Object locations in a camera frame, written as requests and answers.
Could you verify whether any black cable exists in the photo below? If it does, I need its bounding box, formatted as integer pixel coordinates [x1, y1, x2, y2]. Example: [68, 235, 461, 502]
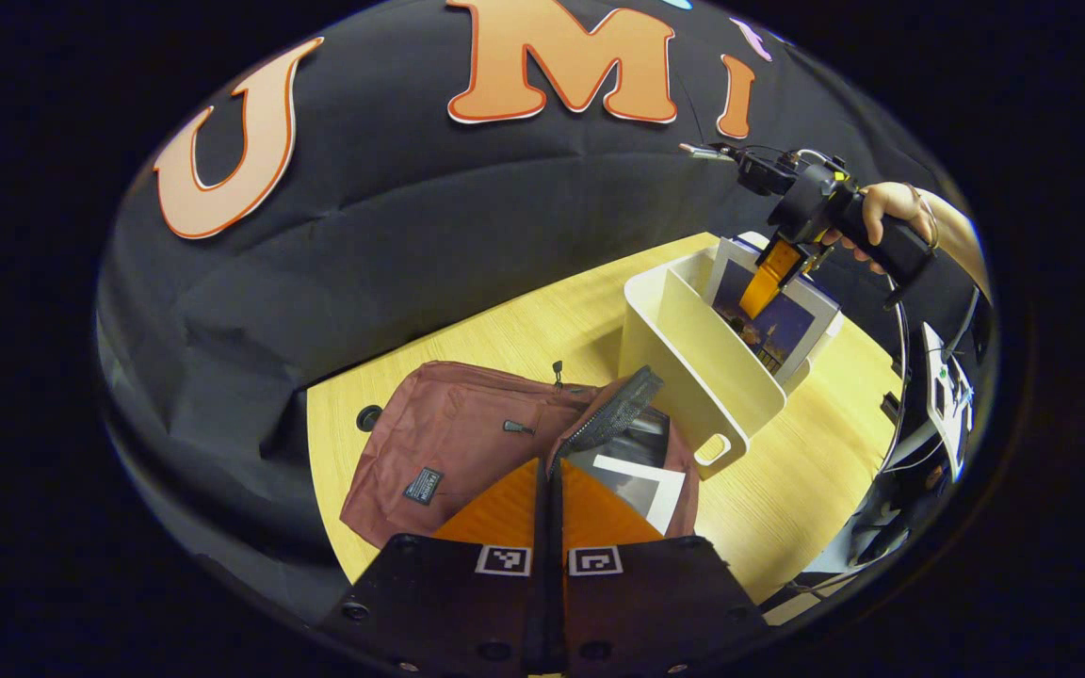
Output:
[877, 282, 981, 472]

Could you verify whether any black and white book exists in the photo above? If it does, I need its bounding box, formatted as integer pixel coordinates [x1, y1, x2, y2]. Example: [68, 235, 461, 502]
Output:
[569, 433, 687, 536]

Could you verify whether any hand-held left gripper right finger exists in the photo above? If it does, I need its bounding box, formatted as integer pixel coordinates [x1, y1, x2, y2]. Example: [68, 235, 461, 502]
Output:
[554, 459, 771, 675]

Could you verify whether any white electronic device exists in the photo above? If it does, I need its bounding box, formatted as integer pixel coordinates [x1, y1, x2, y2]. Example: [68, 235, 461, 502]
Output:
[921, 320, 979, 483]

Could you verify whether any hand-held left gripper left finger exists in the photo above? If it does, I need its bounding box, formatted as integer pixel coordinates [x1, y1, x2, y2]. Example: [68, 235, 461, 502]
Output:
[316, 459, 555, 675]

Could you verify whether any blue book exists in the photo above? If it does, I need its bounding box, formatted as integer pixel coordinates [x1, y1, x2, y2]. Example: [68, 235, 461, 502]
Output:
[704, 237, 842, 382]

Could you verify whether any maroon schoolbag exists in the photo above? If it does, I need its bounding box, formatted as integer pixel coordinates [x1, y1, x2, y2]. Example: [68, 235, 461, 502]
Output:
[340, 361, 702, 550]

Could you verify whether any white bookshelf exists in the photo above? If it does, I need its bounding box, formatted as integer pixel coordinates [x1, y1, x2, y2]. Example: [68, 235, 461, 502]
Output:
[618, 231, 845, 481]

